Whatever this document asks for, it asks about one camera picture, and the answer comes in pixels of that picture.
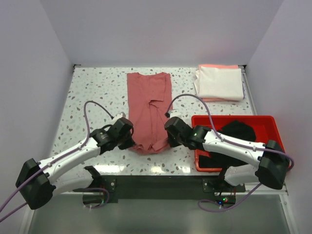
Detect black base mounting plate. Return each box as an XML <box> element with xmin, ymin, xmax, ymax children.
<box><xmin>78</xmin><ymin>175</ymin><xmax>246</xmax><ymax>203</ymax></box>

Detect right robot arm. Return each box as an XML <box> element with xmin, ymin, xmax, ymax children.
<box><xmin>164</xmin><ymin>117</ymin><xmax>291</xmax><ymax>192</ymax></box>

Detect red plastic bin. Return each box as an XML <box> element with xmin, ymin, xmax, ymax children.
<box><xmin>195</xmin><ymin>115</ymin><xmax>284</xmax><ymax>173</ymax></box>

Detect aluminium front rail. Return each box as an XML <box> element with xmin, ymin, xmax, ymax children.
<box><xmin>60</xmin><ymin>172</ymin><xmax>289</xmax><ymax>195</ymax></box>

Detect folded light pink shirt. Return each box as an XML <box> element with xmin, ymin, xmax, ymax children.
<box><xmin>198</xmin><ymin>64</ymin><xmax>239</xmax><ymax>70</ymax></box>

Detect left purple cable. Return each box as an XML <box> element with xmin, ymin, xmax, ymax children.
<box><xmin>0</xmin><ymin>100</ymin><xmax>115</xmax><ymax>219</ymax></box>

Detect purple cable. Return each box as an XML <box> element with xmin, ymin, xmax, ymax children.
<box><xmin>0</xmin><ymin>100</ymin><xmax>115</xmax><ymax>219</ymax></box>
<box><xmin>164</xmin><ymin>94</ymin><xmax>295</xmax><ymax>213</ymax></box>

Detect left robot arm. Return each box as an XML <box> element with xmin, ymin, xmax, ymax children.
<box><xmin>16</xmin><ymin>117</ymin><xmax>135</xmax><ymax>210</ymax></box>

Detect black clothes in bin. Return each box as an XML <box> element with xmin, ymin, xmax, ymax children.
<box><xmin>198</xmin><ymin>120</ymin><xmax>256</xmax><ymax>168</ymax></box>

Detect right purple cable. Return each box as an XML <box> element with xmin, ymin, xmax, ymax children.
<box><xmin>164</xmin><ymin>94</ymin><xmax>295</xmax><ymax>213</ymax></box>

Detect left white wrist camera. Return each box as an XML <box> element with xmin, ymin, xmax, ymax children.
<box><xmin>113</xmin><ymin>112</ymin><xmax>126</xmax><ymax>119</ymax></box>

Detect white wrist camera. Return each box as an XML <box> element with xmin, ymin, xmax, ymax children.
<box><xmin>113</xmin><ymin>112</ymin><xmax>126</xmax><ymax>119</ymax></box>
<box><xmin>165</xmin><ymin>109</ymin><xmax>182</xmax><ymax>118</ymax></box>

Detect folded white t shirt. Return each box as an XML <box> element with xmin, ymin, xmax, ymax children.
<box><xmin>194</xmin><ymin>67</ymin><xmax>244</xmax><ymax>101</ymax></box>

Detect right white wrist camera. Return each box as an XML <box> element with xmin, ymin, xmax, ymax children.
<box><xmin>165</xmin><ymin>109</ymin><xmax>182</xmax><ymax>118</ymax></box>

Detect pink polo shirt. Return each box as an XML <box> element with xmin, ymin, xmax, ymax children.
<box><xmin>127</xmin><ymin>72</ymin><xmax>172</xmax><ymax>155</ymax></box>

